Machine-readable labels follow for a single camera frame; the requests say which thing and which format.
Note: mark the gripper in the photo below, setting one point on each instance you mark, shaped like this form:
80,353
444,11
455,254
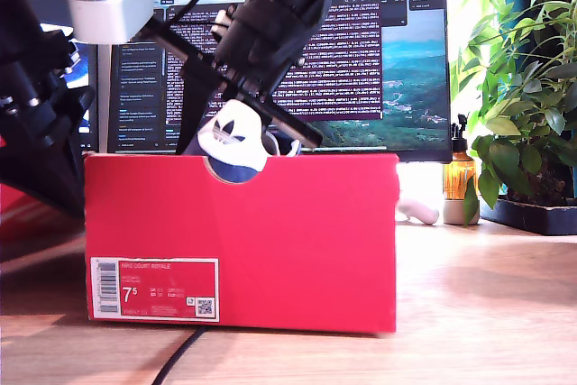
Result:
266,42

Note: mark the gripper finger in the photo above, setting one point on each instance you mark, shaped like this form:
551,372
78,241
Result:
27,164
70,132

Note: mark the blue white sneaker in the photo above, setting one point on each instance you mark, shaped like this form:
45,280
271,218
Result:
230,132

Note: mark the red shoebox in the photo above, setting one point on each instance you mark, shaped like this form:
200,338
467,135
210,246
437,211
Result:
270,245

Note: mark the smaller black computer monitor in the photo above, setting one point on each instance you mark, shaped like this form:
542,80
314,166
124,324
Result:
88,67

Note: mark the large black computer monitor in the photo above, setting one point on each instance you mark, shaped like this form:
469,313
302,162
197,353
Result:
405,87

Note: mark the amber pump bottle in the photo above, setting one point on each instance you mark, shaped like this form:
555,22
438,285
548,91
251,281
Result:
457,177

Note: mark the cream round jar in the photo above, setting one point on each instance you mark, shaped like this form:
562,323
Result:
453,213

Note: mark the green leafy houseplant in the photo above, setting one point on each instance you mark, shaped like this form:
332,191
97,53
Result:
518,101

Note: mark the black planter tray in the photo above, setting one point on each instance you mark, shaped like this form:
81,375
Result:
541,218

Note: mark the arm white camera box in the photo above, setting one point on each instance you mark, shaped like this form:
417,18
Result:
221,26
112,15

